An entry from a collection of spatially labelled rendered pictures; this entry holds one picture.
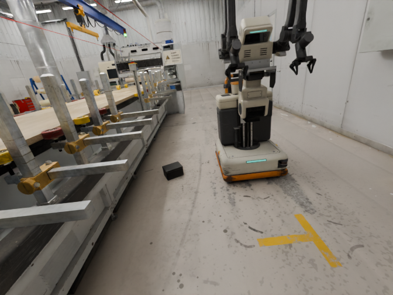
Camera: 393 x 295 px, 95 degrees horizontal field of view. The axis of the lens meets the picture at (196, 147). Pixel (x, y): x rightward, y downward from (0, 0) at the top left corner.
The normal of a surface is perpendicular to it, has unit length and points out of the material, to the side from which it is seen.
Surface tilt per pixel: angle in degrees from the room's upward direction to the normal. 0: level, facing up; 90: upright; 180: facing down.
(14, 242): 0
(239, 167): 90
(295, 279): 0
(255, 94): 98
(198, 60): 90
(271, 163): 90
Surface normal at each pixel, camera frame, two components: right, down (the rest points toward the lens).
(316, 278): -0.11, -0.91
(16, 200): 0.99, -0.12
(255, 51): 0.04, 0.51
